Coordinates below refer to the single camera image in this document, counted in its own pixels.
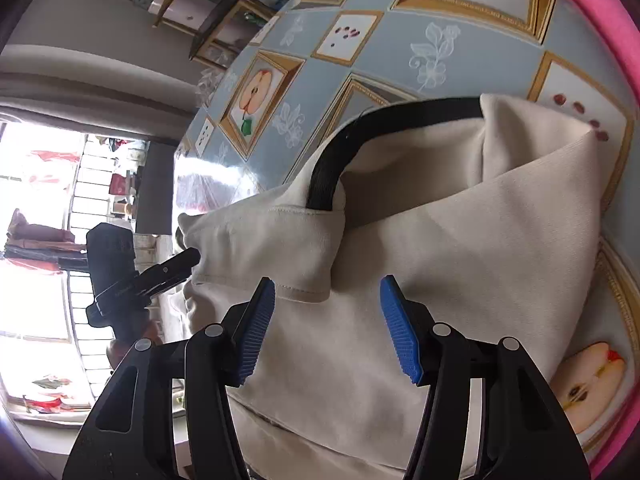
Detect white box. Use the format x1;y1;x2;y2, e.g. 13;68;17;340
150;0;221;31

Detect cream jacket with black trim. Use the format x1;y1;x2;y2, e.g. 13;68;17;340
167;95;603;480

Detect hanging dark clothes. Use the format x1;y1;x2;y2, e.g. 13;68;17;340
5;209;88;273

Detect fruit print tablecloth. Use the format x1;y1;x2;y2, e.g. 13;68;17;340
172;0;640;466

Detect grey curtain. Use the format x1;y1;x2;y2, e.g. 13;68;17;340
0;42;201;141

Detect dark grey cabinet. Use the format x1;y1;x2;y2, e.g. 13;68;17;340
135;140;177;236

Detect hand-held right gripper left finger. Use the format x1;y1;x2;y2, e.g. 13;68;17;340
62;276;277;480

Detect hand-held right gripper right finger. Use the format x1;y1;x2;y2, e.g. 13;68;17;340
379;275;591;480

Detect white plastic bag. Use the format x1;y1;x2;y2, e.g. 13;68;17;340
194;67;226;107

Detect wooden chair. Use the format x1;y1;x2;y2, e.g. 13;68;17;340
152;0;281;68

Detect person's left hand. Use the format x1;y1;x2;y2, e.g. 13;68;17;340
107;307;166;367

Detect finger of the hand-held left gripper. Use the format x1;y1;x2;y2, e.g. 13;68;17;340
136;247;201;283
142;271;193;303

